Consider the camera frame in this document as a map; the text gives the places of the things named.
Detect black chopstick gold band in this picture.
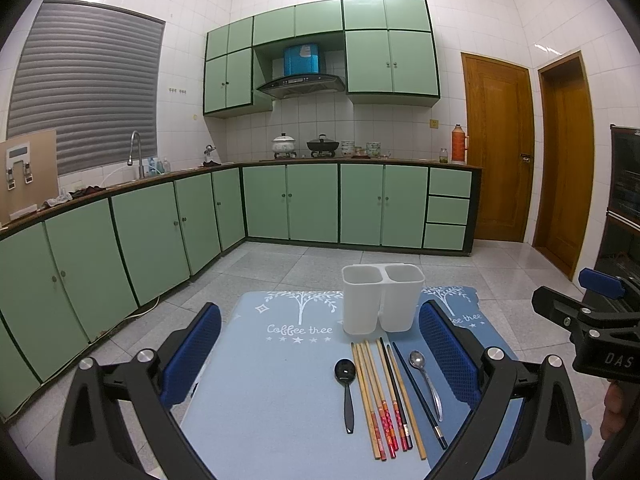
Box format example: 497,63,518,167
392,341,448,450

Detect silver metal spoon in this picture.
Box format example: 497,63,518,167
409,350,444,422

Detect red patterned bamboo chopstick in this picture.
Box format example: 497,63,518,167
356,344,387,462

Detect black plastic spoon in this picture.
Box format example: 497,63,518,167
334,359,356,434

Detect green lower kitchen cabinets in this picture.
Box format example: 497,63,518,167
1,162,480,417

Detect green kitchen cabinets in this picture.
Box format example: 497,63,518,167
203,0,440,118
1,162,480,417

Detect green upper kitchen cabinets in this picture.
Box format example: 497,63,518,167
203,0,440,118

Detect person's right hand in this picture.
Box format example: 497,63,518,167
600,382,626,440

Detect black oven cabinet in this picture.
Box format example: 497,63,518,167
584,125,640,312

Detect right wooden door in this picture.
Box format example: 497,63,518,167
534,51,594,278

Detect wooden door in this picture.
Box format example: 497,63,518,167
534,51,594,278
461,53,535,242

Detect white double utensil holder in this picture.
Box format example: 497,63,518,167
342,263,425,336

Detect light blue table mat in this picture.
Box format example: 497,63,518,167
181,292,431,479

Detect orange thermos flask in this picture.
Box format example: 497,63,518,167
450,124,468,165

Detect left wooden door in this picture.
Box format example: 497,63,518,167
461,53,535,242

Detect chrome sink faucet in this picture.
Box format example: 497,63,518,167
127,130,145,180

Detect black wok with lid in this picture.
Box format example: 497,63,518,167
307,133,340,158

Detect silver kettle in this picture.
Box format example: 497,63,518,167
203,144,221,167

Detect white enamel pot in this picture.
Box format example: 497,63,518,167
272,133,296,159

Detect black range hood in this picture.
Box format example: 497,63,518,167
257,74,345,100

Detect grey window blind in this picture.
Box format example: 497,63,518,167
6,0,165,174

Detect blue box on hood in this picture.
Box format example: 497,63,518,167
283,44,320,76

